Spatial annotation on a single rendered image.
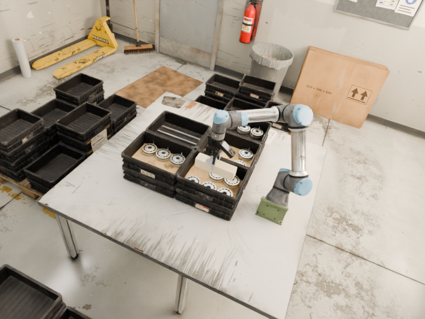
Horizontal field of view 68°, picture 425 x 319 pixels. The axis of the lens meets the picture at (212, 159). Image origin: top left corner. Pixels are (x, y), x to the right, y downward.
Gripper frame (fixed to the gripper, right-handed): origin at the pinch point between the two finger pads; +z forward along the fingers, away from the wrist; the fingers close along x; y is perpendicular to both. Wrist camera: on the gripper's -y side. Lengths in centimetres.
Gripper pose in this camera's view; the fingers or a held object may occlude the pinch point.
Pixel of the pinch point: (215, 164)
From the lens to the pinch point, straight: 183.7
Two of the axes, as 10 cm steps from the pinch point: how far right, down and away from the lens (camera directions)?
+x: -4.0, 5.8, -7.1
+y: -9.1, -3.6, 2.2
